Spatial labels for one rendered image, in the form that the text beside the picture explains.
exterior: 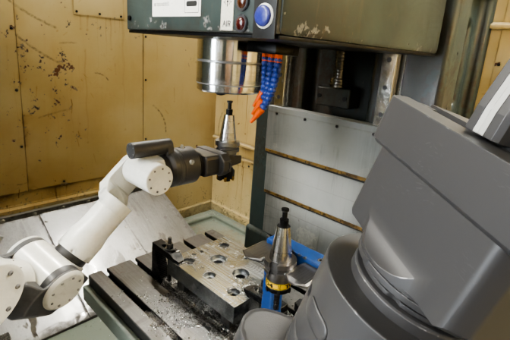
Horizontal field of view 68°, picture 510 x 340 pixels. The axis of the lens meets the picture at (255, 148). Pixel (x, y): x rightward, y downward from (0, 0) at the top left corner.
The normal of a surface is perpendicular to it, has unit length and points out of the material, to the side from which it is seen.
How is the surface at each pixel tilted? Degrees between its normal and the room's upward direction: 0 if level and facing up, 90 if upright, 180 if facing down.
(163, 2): 90
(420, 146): 77
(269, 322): 16
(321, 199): 90
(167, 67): 90
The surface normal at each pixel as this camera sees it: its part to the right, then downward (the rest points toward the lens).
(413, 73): -0.69, 0.14
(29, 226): 0.36, -0.79
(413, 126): -0.93, -0.22
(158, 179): 0.72, 0.22
